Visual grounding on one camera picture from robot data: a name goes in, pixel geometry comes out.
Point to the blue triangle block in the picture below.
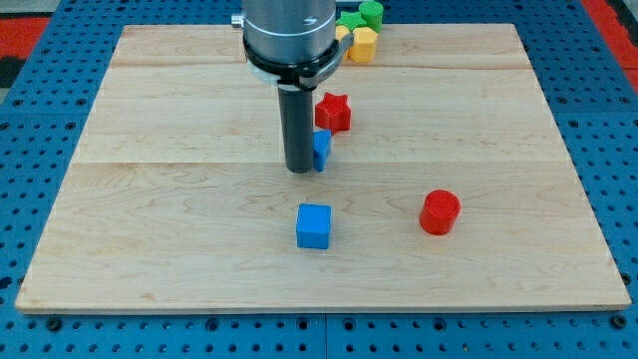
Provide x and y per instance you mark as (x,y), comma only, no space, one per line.
(321,149)

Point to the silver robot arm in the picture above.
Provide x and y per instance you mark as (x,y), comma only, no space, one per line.
(288,31)

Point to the yellow block behind arm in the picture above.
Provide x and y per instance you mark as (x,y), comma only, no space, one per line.
(345,39)

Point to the blue cube block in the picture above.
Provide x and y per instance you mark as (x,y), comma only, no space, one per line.
(313,225)

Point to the red star block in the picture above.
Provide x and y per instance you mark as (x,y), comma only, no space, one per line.
(333,113)

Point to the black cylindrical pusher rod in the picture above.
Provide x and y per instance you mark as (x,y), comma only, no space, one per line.
(296,113)

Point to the red cylinder block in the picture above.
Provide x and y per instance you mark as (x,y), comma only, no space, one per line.
(440,211)

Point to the wooden board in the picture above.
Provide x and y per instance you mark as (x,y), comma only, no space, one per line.
(177,199)

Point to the yellow hexagon block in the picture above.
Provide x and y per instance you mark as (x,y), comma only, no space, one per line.
(364,45)

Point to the green star block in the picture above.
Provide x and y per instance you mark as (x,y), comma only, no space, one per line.
(351,20)

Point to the green cylinder block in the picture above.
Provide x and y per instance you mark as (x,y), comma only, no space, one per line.
(372,12)

